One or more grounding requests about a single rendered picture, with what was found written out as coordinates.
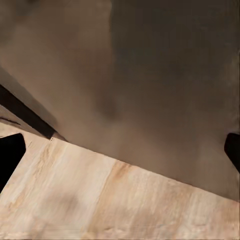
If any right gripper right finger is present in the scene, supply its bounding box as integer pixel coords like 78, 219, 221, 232
224, 133, 240, 172

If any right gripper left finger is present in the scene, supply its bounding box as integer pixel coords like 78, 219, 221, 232
0, 133, 26, 193

